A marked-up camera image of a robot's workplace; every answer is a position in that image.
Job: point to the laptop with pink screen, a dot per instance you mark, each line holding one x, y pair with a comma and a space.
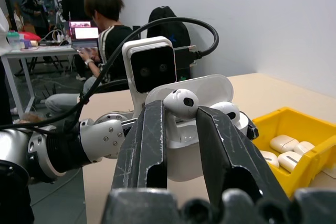
85, 33

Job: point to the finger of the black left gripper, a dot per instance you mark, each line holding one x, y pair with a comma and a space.
252, 129

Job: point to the white desk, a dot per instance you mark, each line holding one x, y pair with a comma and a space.
31, 51

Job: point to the white earbud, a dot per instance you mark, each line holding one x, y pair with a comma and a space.
225, 110
181, 103

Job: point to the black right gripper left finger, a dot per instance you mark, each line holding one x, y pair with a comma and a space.
141, 142

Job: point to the red bag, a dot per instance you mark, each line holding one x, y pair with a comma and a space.
29, 36

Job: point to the yellow plastic bin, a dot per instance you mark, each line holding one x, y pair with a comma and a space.
315, 129

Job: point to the green lidded cup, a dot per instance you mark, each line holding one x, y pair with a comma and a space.
14, 41

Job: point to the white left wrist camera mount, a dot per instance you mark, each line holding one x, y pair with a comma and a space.
127, 77

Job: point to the seated person in striped shirt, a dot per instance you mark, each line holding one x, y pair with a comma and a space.
113, 43

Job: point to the person in black hoodie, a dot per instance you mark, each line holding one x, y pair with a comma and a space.
168, 30

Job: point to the standing person in black jacket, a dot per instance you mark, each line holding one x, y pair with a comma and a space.
34, 6

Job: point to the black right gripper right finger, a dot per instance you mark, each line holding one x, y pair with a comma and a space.
228, 150

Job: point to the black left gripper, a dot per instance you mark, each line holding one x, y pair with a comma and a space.
130, 130

